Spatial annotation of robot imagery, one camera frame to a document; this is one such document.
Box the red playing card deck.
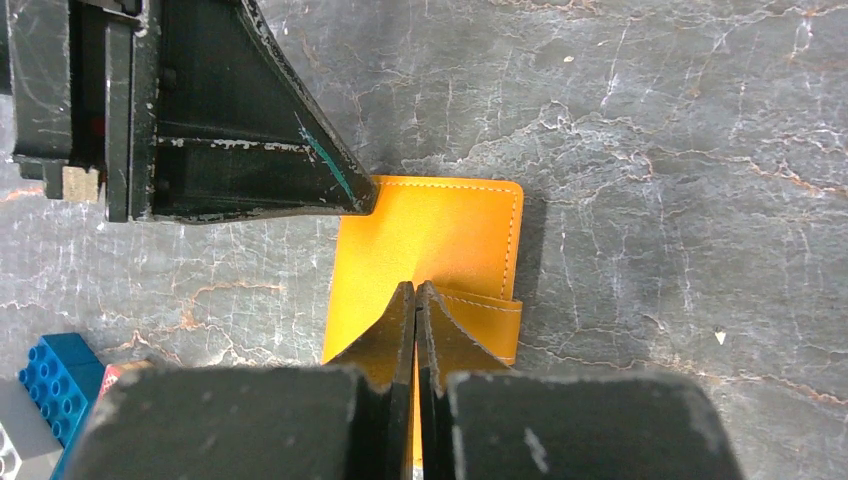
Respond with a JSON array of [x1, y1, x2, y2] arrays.
[[98, 359, 154, 398]]

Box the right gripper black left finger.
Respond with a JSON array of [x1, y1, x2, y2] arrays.
[[66, 282, 415, 479]]

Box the blue grey toy brick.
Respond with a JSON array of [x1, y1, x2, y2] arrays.
[[1, 333, 105, 479]]

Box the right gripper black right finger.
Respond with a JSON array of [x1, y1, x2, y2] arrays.
[[416, 282, 743, 479]]

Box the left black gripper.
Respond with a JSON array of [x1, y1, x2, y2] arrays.
[[1, 1, 378, 224]]

